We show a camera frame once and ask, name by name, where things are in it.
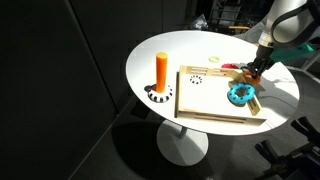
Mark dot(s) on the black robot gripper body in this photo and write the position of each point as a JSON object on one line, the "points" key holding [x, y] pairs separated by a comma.
{"points": [[264, 58]]}

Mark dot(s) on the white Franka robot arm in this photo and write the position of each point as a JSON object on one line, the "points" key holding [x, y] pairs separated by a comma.
{"points": [[290, 20]]}

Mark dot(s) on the wooden tray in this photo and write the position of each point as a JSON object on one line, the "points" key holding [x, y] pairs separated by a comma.
{"points": [[213, 100]]}

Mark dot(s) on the dark background chair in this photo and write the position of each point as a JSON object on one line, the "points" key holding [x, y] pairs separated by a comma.
{"points": [[226, 15]]}

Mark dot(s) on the orange cylindrical peg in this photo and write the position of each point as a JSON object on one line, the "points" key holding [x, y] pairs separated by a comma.
{"points": [[161, 71]]}

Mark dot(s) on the black and white peg base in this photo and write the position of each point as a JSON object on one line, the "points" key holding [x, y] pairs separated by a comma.
{"points": [[160, 97]]}

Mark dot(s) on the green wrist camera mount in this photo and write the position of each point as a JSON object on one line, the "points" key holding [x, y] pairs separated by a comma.
{"points": [[293, 53]]}

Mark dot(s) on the white round pedestal table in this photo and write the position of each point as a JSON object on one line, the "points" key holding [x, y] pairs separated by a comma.
{"points": [[186, 46]]}

